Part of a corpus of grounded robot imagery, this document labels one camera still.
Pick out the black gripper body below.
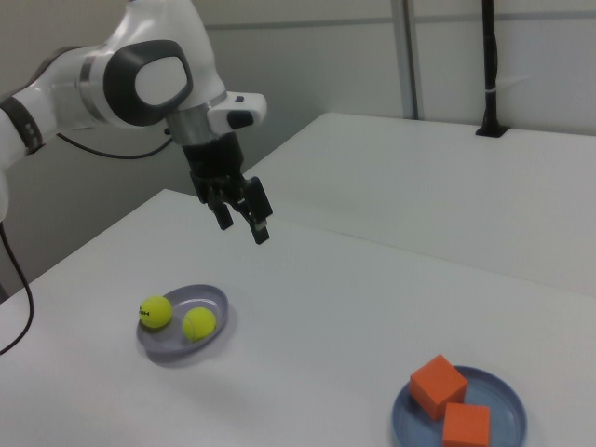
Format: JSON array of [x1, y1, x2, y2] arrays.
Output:
[[181, 132, 247, 204]]

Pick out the purple plastic plate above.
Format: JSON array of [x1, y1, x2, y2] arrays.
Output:
[[136, 283, 231, 365]]

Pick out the white cable tie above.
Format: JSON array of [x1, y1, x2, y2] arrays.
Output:
[[483, 74, 531, 94]]

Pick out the black camera pole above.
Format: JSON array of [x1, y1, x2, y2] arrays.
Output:
[[474, 0, 508, 139]]

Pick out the plain yellow tennis ball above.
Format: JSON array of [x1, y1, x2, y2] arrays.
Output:
[[182, 306, 218, 343]]

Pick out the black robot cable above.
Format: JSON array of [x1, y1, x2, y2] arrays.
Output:
[[0, 129, 173, 356]]

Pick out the grey partition post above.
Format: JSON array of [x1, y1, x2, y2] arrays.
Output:
[[400, 0, 420, 120]]

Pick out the blue plastic plate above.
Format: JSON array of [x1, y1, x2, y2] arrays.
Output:
[[391, 364, 529, 447]]

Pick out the yellow tennis ball black print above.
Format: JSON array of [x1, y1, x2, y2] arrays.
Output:
[[138, 295, 174, 331]]

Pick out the orange foam cube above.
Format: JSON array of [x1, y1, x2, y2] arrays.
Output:
[[409, 354, 468, 423], [441, 402, 493, 447]]

